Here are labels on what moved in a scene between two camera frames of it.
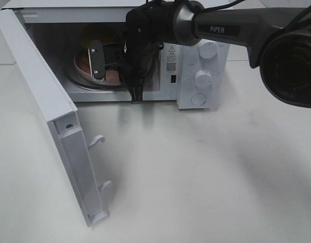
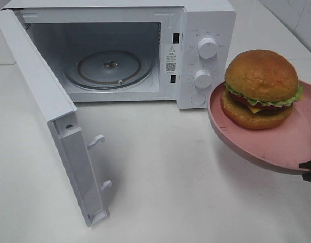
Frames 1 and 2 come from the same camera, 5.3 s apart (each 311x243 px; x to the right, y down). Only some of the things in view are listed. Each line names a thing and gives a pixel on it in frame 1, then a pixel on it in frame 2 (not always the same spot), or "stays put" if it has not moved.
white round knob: x=203 y=79 stays put
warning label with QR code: x=170 y=58 stays put
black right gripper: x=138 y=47 → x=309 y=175
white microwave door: x=52 y=96 stays put
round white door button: x=198 y=99 stays put
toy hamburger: x=99 y=32 → x=261 y=88
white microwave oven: x=85 y=42 stays put
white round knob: x=208 y=50 stays put
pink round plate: x=81 y=65 → x=281 y=148
